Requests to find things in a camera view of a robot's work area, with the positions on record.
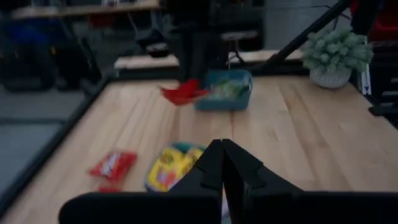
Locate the teal plastic bin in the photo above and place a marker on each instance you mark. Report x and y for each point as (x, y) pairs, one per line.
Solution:
(183, 145)

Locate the green candy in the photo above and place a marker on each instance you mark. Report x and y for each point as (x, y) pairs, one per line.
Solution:
(220, 91)
(237, 87)

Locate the green artificial potted plant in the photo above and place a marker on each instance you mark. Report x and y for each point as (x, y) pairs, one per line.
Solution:
(335, 53)

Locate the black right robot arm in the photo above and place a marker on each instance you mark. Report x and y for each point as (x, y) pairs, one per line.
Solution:
(192, 15)

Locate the wooden background table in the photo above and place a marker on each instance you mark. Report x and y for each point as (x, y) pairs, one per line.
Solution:
(140, 62)
(93, 7)

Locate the yellow purple candy pack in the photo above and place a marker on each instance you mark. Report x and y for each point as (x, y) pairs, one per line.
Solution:
(168, 169)

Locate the blue plastic bin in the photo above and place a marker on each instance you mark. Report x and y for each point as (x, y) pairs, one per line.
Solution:
(224, 104)

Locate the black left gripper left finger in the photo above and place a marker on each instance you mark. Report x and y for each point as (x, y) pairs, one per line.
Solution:
(205, 177)

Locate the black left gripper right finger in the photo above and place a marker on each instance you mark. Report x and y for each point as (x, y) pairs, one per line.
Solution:
(248, 177)

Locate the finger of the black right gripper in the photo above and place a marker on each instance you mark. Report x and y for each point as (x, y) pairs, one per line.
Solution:
(199, 73)
(186, 71)

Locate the red Skittles candy pack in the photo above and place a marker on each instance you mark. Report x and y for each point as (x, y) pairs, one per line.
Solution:
(107, 188)
(183, 95)
(113, 165)

